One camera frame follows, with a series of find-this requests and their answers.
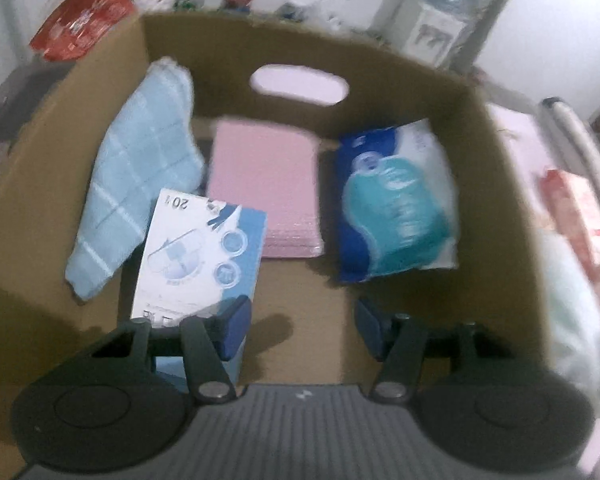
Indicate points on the large white plastic bag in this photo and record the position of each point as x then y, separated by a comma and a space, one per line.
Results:
575, 320

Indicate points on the brown cardboard box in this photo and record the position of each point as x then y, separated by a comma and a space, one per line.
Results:
500, 210

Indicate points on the red white packet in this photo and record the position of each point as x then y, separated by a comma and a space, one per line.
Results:
575, 210

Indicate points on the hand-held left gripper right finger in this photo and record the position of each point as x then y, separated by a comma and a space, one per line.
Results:
372, 327

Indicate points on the white water dispenser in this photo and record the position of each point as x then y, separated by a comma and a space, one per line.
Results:
430, 25

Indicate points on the pink cloth pack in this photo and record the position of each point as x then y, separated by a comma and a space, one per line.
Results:
265, 185

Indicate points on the light blue checked towel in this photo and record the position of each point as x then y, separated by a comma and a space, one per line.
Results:
135, 170

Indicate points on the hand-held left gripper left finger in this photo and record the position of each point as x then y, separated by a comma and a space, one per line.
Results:
235, 327

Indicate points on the blue teal tissue pack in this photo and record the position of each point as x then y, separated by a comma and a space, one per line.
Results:
395, 200

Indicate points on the white blue mask box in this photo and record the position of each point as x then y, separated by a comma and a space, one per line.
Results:
195, 255

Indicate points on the red printed bag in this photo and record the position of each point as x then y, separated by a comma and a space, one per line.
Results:
80, 15

